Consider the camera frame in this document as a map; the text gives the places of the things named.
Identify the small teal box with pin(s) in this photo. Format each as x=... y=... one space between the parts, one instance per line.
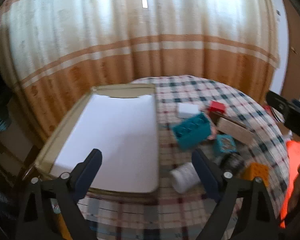
x=225 y=143

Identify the dark brown box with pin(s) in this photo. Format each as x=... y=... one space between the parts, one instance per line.
x=218 y=116

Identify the white charger plug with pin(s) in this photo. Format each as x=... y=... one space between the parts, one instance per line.
x=188 y=110

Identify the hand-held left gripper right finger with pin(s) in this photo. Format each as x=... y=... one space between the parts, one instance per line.
x=205 y=176

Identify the white paper sheet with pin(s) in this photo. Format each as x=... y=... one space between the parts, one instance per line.
x=115 y=135

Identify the orange toy block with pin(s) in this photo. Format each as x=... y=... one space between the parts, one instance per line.
x=257 y=171

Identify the dark round jar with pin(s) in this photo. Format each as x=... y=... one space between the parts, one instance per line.
x=232 y=161

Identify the red toy block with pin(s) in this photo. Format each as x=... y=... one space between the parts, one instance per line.
x=217 y=107

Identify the gold metal tin tray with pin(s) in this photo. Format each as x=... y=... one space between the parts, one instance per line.
x=46 y=155

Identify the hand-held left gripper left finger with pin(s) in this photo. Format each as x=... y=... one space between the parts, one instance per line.
x=90 y=171

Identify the brown wooden door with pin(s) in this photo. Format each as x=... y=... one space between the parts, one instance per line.
x=297 y=55

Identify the yellow object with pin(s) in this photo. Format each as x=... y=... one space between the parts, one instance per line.
x=62 y=226

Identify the cream and orange curtain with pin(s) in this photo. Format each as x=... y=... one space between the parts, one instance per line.
x=140 y=42

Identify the teal toy brick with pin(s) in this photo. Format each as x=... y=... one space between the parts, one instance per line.
x=190 y=132

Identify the plaid tablecloth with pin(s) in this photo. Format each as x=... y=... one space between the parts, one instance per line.
x=165 y=212

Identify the wooden block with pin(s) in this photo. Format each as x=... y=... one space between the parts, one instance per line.
x=236 y=131

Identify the white plastic bottle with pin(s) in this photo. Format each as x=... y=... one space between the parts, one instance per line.
x=183 y=177

